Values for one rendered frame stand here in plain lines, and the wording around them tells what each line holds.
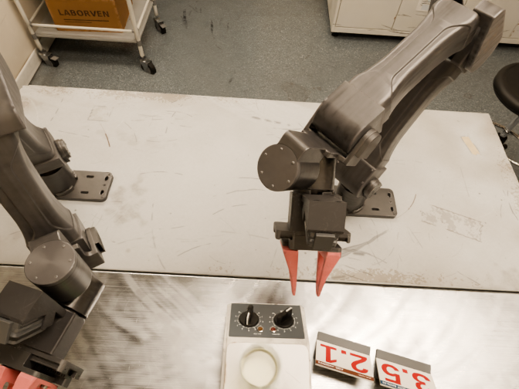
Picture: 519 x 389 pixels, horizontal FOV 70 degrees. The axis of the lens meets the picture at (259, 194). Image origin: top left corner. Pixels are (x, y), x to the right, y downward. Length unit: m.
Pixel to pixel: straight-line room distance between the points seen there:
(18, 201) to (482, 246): 0.80
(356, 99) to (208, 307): 0.42
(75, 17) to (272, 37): 1.25
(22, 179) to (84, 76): 2.16
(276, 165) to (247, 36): 2.43
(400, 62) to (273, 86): 1.93
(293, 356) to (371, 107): 0.36
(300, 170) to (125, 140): 0.56
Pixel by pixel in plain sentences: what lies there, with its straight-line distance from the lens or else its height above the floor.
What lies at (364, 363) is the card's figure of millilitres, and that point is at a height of 0.92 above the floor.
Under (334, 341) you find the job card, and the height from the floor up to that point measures 0.90.
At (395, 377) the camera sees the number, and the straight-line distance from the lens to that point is 0.68.
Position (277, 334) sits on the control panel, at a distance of 0.61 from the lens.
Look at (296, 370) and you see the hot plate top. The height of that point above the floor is 0.99.
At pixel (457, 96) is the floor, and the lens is 2.75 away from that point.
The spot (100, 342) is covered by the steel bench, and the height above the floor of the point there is 0.90.
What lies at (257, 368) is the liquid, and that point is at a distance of 0.53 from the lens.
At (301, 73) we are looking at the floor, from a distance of 2.55.
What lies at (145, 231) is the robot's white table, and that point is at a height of 0.90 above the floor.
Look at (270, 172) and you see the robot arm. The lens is 0.45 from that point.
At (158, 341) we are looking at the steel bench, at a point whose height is 0.90.
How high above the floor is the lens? 1.55
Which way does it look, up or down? 56 degrees down
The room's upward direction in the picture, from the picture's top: 5 degrees clockwise
